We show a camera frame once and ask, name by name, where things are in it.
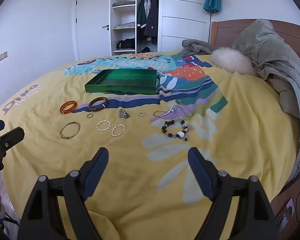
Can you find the wooden bed side board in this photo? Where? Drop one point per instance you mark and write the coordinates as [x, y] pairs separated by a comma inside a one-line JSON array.
[[280, 202]]

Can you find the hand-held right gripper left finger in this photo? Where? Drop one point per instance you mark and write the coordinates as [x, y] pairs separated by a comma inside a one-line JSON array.
[[97, 175]]

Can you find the folded light clothes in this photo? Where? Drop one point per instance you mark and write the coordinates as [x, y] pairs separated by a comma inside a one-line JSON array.
[[125, 25]]

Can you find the wall light switch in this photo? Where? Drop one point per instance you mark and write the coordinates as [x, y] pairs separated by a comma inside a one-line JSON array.
[[3, 56]]

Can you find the white wardrobe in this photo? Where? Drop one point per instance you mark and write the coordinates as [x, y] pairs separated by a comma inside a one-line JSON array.
[[182, 10]]

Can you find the green hanging jacket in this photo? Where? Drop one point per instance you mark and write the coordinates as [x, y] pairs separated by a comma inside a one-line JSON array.
[[141, 22]]

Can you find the thin metal bangle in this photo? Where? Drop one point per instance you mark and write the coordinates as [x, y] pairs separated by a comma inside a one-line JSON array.
[[65, 137]]

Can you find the dark hanging jacket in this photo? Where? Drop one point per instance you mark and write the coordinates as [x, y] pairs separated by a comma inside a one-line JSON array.
[[152, 20]]

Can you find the yellow dinosaur print blanket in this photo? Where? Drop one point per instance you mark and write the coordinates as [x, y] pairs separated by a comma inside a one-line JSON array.
[[140, 180]]

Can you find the wooden bed headboard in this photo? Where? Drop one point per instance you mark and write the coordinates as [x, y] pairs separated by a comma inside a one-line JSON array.
[[225, 30]]

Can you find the white hanging jacket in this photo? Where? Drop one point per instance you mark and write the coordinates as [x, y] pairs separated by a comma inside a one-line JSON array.
[[147, 3]]

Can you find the green metal tray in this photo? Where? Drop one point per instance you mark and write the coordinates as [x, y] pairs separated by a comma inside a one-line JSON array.
[[120, 88]]

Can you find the black bag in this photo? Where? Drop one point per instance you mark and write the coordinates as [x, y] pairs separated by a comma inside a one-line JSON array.
[[145, 50]]

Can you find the folded black clothes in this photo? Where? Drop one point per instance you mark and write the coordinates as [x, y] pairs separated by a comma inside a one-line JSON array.
[[126, 44]]

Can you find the grey mattress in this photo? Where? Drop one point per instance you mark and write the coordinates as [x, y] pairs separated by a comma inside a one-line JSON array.
[[8, 197]]

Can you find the grey-green padded jacket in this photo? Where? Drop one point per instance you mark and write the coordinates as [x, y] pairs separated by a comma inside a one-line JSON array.
[[270, 55]]

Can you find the dark brown bangle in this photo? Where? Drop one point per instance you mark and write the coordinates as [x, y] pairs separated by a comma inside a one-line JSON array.
[[92, 108]]

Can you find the white door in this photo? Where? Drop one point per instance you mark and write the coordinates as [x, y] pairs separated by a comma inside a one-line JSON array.
[[92, 17]]

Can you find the orange translucent bangle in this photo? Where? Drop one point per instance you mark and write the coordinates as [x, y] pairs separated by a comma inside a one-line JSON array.
[[66, 111]]

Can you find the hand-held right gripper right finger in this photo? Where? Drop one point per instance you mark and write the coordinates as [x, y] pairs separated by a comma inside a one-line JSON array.
[[200, 175]]

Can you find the white fur collar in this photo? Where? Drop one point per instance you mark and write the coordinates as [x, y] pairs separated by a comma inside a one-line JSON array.
[[230, 60]]

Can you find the grey towel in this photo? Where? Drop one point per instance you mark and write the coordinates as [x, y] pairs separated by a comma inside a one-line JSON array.
[[197, 46]]

